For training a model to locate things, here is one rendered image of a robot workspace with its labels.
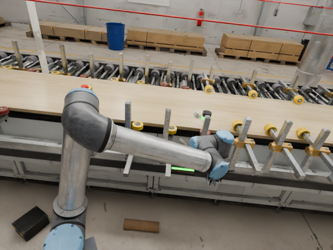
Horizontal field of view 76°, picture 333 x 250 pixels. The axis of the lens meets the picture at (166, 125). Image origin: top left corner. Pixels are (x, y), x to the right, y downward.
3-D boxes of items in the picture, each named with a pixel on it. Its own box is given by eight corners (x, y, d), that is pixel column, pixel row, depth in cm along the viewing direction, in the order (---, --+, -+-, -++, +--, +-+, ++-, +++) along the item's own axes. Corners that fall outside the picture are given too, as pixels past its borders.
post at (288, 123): (265, 177, 155) (294, 122, 129) (261, 176, 155) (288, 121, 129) (264, 173, 158) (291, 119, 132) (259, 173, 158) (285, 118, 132)
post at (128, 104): (130, 161, 154) (130, 102, 128) (125, 161, 154) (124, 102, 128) (131, 158, 157) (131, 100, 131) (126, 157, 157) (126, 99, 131)
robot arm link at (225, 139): (211, 128, 106) (229, 127, 109) (206, 148, 113) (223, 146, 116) (221, 140, 98) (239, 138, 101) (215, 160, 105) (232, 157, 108)
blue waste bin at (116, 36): (124, 52, 634) (123, 25, 594) (104, 50, 632) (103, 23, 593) (127, 47, 683) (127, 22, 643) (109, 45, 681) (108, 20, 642)
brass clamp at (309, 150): (327, 158, 141) (331, 152, 138) (307, 156, 141) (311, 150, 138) (322, 152, 146) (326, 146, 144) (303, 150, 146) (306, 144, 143)
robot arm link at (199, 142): (198, 147, 94) (222, 144, 97) (188, 132, 103) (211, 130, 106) (194, 163, 99) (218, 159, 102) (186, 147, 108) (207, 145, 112)
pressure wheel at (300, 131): (296, 135, 160) (303, 141, 162) (305, 128, 156) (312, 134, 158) (293, 131, 165) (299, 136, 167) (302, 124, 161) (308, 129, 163)
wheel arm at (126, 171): (128, 178, 127) (128, 173, 125) (123, 177, 127) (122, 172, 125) (139, 136, 164) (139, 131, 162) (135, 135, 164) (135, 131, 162)
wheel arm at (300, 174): (304, 179, 120) (306, 175, 118) (297, 179, 120) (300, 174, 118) (271, 130, 162) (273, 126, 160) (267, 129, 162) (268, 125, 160)
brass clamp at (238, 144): (253, 150, 141) (255, 144, 138) (233, 147, 141) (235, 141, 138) (250, 144, 146) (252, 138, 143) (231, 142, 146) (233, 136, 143)
